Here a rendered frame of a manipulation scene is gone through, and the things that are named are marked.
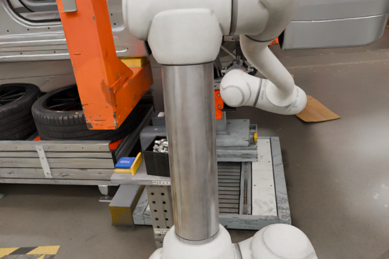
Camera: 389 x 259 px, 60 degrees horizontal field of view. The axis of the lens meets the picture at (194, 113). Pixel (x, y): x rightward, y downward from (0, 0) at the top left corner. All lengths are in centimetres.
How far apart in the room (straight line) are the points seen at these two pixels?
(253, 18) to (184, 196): 36
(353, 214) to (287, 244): 119
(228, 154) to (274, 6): 156
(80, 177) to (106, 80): 69
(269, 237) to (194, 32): 47
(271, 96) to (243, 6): 55
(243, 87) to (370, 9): 109
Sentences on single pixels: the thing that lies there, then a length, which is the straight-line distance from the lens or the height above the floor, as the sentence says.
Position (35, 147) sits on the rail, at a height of 37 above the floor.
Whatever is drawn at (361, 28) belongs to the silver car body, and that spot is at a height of 84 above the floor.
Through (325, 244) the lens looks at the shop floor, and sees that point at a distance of 177.
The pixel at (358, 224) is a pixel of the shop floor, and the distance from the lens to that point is 191.
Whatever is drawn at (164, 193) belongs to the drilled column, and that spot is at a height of 34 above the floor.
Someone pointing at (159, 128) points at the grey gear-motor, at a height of 40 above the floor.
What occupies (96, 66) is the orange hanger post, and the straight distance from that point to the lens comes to 160.
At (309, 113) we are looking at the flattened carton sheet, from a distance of 296.
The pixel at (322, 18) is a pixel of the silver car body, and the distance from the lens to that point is 197.
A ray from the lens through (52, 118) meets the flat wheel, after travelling 208.
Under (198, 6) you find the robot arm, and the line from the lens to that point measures 59.
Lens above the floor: 124
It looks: 24 degrees down
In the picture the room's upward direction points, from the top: 5 degrees counter-clockwise
